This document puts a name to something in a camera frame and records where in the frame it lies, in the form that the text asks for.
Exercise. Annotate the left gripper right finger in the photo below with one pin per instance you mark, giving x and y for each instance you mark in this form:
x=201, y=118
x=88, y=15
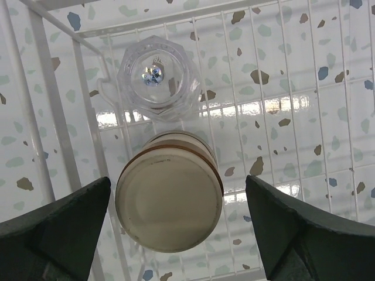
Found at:
x=298, y=241

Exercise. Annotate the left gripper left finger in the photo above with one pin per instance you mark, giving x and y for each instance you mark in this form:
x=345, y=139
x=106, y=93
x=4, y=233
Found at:
x=56, y=241

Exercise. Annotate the cream brown metal cup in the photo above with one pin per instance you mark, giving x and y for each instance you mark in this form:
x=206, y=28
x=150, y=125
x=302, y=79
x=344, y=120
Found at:
x=169, y=196

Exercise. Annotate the clear plastic cup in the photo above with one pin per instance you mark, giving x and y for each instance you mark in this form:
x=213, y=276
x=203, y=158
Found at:
x=159, y=79

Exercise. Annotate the clear wire dish rack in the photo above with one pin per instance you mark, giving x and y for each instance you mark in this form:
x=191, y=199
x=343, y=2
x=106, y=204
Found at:
x=287, y=93

